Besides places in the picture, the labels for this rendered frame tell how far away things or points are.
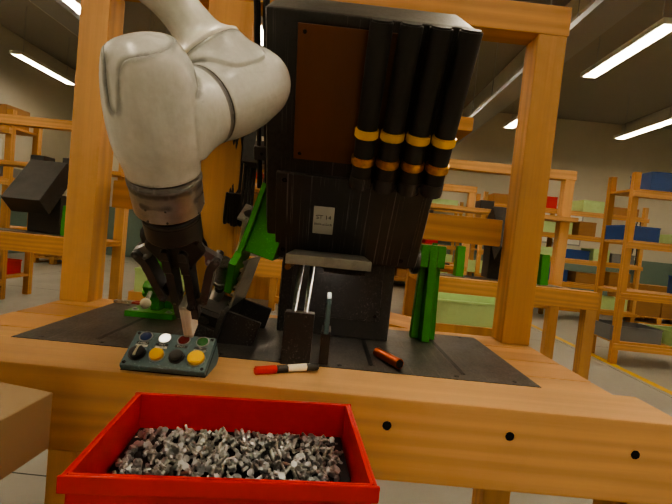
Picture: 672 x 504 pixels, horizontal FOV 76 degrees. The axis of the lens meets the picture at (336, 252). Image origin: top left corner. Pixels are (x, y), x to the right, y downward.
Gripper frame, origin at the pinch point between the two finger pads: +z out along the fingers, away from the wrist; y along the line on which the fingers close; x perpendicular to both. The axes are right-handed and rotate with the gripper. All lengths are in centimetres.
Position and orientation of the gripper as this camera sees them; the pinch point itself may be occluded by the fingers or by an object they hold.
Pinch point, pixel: (188, 316)
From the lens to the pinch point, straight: 74.2
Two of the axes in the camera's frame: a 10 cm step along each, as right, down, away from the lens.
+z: -0.9, 7.9, 6.1
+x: 0.5, -6.1, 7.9
